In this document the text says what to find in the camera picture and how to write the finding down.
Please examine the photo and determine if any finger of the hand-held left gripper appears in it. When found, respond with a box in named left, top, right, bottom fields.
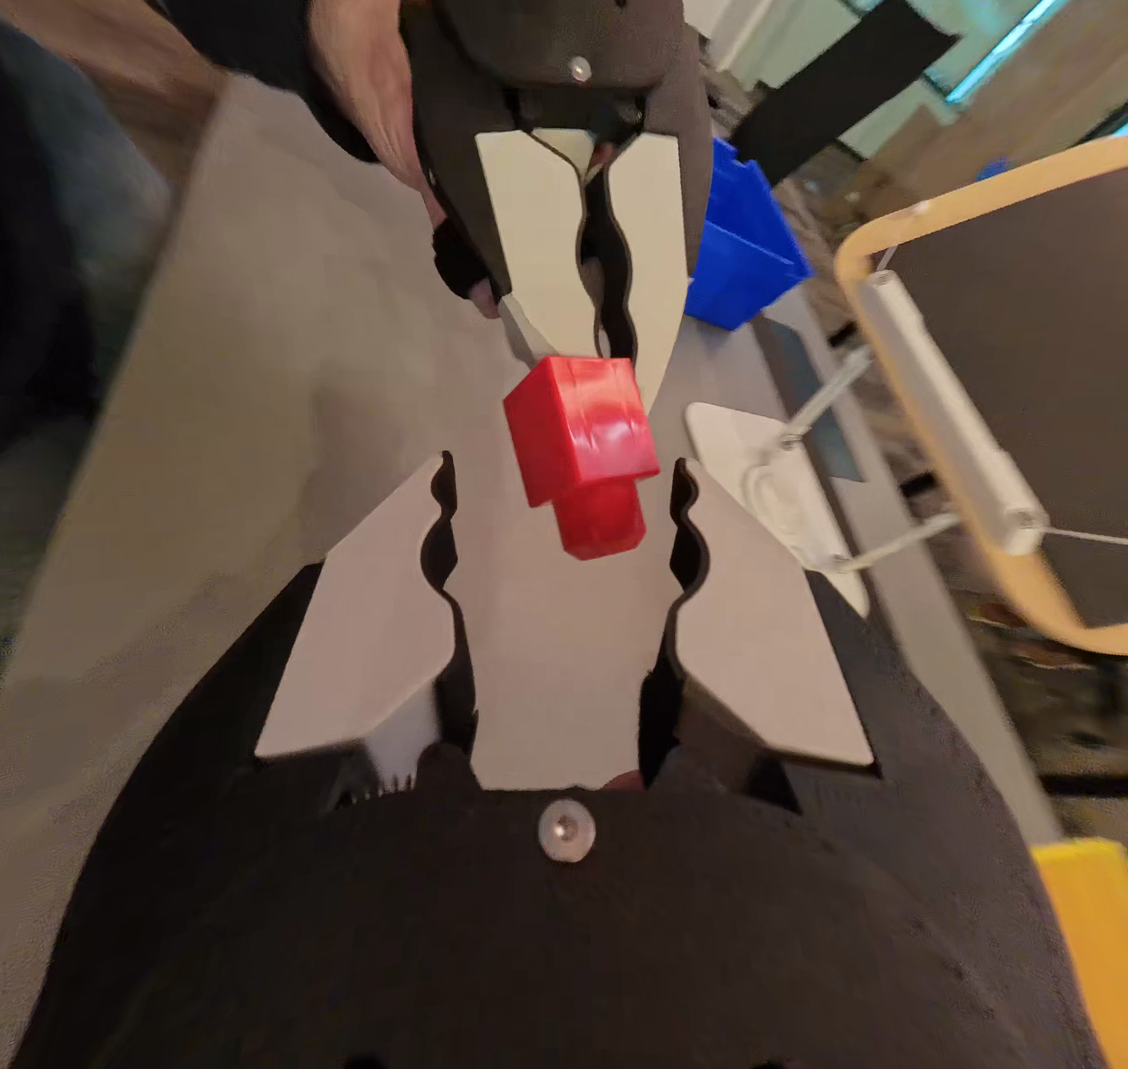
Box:
left=588, top=128, right=693, bottom=416
left=477, top=128, right=603, bottom=370

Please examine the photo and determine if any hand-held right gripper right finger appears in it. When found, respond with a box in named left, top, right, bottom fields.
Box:
left=637, top=457, right=880, bottom=781

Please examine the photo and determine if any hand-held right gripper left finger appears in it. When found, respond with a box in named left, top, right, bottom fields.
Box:
left=255, top=453, right=483, bottom=772

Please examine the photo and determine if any red toy block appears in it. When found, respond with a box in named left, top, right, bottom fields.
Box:
left=503, top=356, right=664, bottom=563

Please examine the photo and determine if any person's left hand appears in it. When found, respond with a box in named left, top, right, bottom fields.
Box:
left=311, top=0, right=443, bottom=192

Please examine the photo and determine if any blue plastic bin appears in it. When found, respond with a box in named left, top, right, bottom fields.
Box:
left=685, top=136, right=815, bottom=334

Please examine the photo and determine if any black pillar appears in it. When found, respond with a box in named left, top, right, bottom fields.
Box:
left=731, top=0, right=964, bottom=191

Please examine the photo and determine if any yellow plastic bin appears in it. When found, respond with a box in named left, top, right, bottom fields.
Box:
left=1033, top=838, right=1128, bottom=1069

